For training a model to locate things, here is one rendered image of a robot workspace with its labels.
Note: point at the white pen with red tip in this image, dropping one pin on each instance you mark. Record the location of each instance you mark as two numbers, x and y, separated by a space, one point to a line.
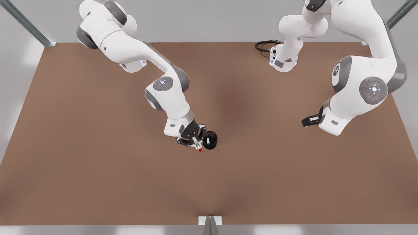
198 145

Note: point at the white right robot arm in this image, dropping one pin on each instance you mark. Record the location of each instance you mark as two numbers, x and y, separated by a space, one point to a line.
130 49

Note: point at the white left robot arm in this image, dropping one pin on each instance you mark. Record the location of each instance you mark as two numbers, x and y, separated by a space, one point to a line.
362 65

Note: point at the black round pen holder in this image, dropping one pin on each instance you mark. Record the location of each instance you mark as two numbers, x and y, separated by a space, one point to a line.
213 139

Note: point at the silver frame post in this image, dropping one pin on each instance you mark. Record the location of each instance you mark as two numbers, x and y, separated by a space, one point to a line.
396 14
210 225
27 24

